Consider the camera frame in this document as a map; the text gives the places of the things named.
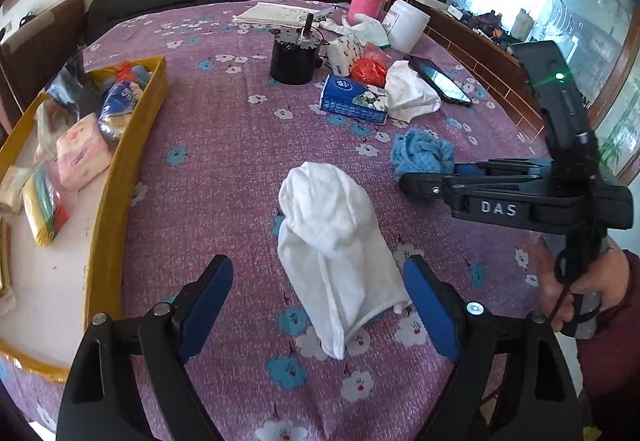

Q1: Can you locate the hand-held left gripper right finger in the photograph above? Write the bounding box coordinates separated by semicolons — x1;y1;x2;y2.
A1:
402;255;583;441

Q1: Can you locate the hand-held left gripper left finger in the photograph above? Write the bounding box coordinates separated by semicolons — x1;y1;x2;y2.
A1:
56;255;234;441

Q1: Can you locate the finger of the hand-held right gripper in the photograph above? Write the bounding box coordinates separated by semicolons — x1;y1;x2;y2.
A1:
398;171;551;198
452;158;553;176

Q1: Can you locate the blue towel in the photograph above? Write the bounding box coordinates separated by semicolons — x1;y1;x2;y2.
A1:
127;64;156;84
390;128;456;181

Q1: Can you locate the white towel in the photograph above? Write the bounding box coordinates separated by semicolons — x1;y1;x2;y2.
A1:
277;161;413;362

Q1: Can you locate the yellow cardboard box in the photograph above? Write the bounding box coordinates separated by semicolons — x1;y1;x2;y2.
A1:
0;55;168;383

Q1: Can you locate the colourful striped packet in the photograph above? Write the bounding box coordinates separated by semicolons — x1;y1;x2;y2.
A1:
21;164;69;248

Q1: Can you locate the pink tissue pack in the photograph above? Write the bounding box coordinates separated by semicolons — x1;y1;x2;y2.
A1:
55;114;112;193

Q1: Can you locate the blue printed tissue packet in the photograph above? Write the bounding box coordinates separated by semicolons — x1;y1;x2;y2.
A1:
96;81;151;140

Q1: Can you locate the beige tissue pack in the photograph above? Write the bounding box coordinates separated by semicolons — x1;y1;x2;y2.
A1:
0;165;36;214

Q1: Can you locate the white red plastic bag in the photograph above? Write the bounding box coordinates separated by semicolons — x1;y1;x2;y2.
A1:
32;98;76;162

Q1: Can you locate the black snack packet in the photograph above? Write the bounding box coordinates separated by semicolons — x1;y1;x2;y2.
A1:
44;64;103;122

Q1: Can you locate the person's right forearm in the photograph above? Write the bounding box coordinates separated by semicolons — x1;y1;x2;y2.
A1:
575;251;640;441

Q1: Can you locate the person's right hand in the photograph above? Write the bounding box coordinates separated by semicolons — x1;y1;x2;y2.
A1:
540;241;632;333

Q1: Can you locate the white cloth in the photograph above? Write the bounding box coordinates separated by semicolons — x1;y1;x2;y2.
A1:
384;60;443;123

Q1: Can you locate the wooden sideboard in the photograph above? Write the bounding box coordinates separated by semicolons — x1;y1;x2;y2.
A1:
406;0;556;147

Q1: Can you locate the black phone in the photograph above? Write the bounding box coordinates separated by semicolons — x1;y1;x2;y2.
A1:
407;55;473;108

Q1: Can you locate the blue flowered tissue pack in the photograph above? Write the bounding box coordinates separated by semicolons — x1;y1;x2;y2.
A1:
319;74;390;124

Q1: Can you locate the white bottle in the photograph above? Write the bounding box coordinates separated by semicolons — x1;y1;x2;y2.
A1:
510;8;536;39

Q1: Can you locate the purple floral tablecloth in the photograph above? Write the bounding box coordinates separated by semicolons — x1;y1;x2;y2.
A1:
0;0;586;441

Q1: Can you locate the floral white tissue pack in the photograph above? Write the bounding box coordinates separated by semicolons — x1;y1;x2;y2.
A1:
327;34;368;77

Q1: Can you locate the white plastic jar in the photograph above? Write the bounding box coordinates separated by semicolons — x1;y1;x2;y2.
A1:
386;0;432;54

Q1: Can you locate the black cylindrical motor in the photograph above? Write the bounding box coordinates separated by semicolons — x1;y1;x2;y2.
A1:
269;12;331;86

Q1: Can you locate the stack of papers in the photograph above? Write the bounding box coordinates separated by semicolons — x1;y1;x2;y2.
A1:
232;1;335;28

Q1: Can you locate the brown sofa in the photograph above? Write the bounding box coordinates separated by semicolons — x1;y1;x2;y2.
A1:
0;0;87;132

